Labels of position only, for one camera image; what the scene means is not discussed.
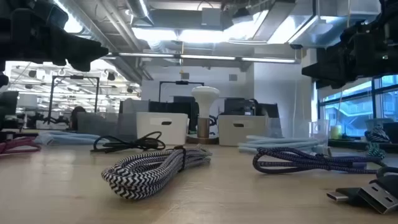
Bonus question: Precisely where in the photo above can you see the light blue cable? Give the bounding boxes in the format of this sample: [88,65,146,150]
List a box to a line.
[238,134,327,155]
[33,130,110,146]

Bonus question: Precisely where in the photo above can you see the yellow-green cup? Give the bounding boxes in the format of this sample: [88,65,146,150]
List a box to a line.
[330,125,343,140]

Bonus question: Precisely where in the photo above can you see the large window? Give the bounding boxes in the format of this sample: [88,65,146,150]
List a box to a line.
[317,73,398,138]

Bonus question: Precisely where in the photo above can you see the black white striped bundle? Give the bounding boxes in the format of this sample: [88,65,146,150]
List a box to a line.
[364,124,391,144]

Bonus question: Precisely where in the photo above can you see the grey ceiling junction box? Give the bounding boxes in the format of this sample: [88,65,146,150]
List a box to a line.
[201,7,222,27]

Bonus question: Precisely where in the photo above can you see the light grey plastic bin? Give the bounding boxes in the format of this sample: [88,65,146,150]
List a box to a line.
[217,114,269,147]

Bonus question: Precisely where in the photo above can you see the black background machine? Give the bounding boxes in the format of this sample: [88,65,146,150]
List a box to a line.
[0,90,19,131]

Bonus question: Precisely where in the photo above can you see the maroon braided cable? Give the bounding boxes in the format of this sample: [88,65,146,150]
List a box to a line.
[0,136,42,156]

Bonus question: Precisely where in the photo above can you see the white plastic bin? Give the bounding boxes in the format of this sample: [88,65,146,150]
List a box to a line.
[136,111,189,146]

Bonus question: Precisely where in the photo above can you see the black metal frame stand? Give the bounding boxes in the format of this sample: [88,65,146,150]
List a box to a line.
[48,75,100,125]
[158,80,205,103]

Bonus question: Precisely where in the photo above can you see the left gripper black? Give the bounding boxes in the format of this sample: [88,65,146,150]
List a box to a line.
[6,0,109,72]

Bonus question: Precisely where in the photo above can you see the long ceiling light bar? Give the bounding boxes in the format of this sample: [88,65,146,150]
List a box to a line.
[101,52,299,65]

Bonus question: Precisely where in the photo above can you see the purple braided cable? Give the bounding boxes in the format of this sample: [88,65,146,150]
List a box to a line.
[252,146,388,175]

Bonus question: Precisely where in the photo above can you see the dark grey translucent bin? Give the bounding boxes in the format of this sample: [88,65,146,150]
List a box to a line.
[76,111,138,141]

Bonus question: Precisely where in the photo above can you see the black cable with USB plug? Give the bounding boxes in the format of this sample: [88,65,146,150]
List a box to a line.
[326,166,398,215]

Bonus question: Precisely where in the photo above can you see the black white zigzag braided cable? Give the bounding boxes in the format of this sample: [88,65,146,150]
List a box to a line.
[101,144,213,200]

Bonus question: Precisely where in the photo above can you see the dark side bench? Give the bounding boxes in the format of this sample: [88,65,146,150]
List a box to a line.
[328,138,398,154]

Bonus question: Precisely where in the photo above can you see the person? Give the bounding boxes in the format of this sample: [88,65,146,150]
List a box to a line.
[68,105,88,131]

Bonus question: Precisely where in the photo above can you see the clear plastic bin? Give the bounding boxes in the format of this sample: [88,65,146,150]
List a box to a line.
[267,118,331,147]

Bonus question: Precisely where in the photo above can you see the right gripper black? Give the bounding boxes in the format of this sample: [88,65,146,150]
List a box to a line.
[301,0,398,90]

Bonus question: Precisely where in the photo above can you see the white bulb on brass socket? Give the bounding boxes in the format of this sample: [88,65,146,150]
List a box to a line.
[186,86,220,145]

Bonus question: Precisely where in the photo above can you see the black equipment stack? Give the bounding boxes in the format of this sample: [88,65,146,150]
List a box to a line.
[223,98,280,119]

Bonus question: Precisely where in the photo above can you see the thin black cable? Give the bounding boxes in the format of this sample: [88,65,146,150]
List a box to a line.
[90,131,167,154]

